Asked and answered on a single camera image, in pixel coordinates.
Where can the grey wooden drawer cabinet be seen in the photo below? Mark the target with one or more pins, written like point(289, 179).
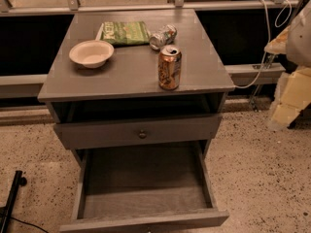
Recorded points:
point(126, 87)

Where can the white paper bowl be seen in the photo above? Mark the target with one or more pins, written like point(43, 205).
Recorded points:
point(91, 54)

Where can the green chip bag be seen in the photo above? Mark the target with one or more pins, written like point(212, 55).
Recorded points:
point(124, 33)

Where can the black stand leg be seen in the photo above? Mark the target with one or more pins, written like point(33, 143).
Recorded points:
point(6, 211)

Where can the metal window rail frame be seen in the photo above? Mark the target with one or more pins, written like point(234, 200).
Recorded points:
point(145, 4)

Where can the grey middle drawer with knob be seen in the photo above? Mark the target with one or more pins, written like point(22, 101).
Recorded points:
point(130, 132)

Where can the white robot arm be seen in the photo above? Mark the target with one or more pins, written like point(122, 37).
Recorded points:
point(299, 38)

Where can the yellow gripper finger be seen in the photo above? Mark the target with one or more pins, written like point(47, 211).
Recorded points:
point(278, 45)
point(292, 96)

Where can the orange soda can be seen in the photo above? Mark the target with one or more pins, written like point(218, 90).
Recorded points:
point(169, 67)

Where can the grey open bottom drawer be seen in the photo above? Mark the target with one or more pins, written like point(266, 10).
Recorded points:
point(144, 189)

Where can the silver green crushed can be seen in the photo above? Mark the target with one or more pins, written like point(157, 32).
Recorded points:
point(164, 36)

